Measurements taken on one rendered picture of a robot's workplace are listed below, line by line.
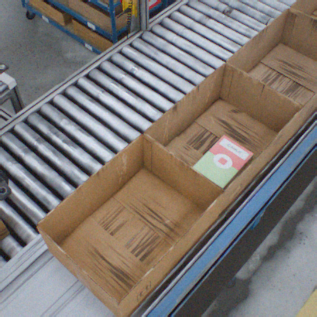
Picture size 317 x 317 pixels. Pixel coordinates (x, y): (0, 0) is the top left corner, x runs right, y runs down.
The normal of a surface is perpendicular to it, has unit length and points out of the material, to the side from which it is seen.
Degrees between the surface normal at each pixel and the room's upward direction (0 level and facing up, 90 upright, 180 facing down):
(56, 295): 0
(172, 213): 0
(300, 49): 89
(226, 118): 0
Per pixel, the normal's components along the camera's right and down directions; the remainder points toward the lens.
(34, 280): 0.00, -0.57
